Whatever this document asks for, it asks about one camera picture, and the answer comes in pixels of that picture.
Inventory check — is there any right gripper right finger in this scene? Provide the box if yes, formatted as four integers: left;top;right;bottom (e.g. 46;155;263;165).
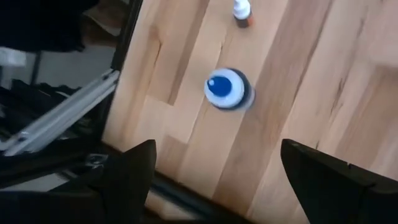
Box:
280;138;398;224

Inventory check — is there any grey aluminium bar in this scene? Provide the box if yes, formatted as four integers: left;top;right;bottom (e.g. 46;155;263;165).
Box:
0;70;121;156

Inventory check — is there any large blue food coloring bottle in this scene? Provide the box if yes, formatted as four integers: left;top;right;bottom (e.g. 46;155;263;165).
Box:
203;67;256;111

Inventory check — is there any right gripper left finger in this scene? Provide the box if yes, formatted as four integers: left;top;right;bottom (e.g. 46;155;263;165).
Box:
0;139;156;224

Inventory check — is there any small dark food coloring bottle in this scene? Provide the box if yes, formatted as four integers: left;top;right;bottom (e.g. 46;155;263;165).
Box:
232;0;254;29

